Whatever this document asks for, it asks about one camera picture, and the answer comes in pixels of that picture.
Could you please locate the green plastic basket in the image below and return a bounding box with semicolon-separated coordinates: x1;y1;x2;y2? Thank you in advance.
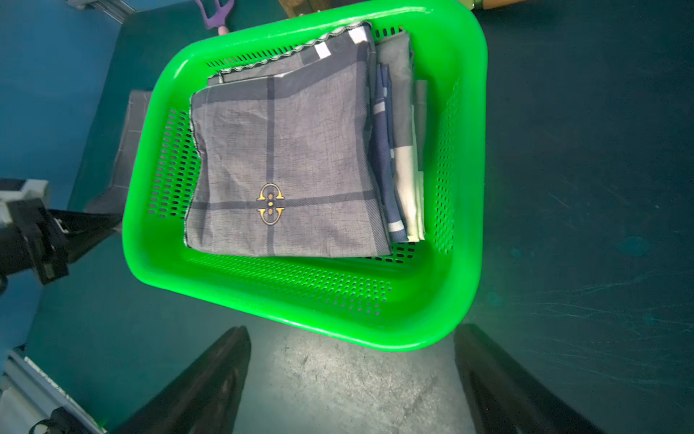
123;1;488;352

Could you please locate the light grey checked pillowcase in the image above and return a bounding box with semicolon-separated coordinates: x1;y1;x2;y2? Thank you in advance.
184;22;391;258

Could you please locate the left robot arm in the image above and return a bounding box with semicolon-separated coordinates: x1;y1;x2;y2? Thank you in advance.
1;199;122;290

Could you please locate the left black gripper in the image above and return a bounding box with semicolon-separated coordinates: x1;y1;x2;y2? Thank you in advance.
7;199;122;285

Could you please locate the purple toy garden fork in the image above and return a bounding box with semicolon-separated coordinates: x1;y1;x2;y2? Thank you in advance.
194;0;235;36

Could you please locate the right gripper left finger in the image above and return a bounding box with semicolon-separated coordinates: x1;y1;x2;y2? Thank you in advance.
113;327;251;433

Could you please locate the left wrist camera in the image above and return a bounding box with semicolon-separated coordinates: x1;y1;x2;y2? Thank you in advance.
1;178;51;228

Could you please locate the navy striped pillowcase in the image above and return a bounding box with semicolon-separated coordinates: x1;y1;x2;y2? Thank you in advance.
269;25;407;258

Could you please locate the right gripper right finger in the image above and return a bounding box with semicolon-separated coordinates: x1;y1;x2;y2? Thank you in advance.
454;324;596;433

